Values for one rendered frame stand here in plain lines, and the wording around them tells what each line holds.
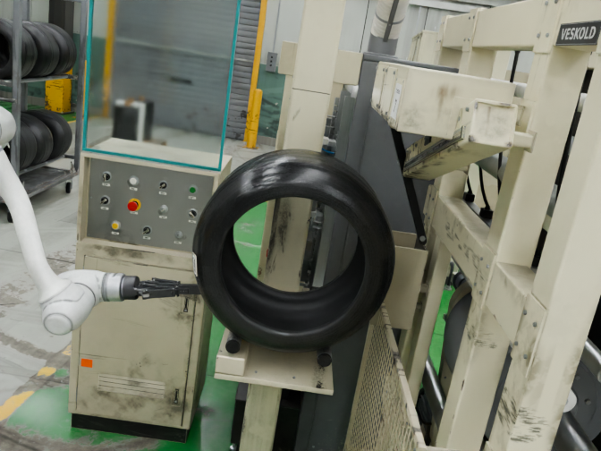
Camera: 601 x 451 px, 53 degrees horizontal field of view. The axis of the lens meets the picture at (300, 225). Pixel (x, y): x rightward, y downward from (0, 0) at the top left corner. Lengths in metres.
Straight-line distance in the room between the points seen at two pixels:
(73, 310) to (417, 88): 1.09
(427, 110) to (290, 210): 0.81
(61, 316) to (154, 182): 0.89
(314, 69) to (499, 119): 0.81
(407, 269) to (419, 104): 0.82
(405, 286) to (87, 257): 1.30
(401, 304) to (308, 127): 0.69
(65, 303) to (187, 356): 1.00
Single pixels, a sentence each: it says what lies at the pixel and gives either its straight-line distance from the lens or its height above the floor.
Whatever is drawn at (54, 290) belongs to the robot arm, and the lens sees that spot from 1.81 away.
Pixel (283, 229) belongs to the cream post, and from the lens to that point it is 2.08.
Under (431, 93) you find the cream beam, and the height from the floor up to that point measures 1.73.
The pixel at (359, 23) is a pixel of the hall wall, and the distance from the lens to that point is 10.84.
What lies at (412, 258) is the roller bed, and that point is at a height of 1.17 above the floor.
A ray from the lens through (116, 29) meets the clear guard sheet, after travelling 2.45.
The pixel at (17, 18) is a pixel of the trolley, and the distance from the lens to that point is 5.29.
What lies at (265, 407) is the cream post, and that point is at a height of 0.46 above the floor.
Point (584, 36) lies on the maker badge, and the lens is 1.36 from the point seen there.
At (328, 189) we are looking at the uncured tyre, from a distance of 1.64.
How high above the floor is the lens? 1.79
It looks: 16 degrees down
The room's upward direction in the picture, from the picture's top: 9 degrees clockwise
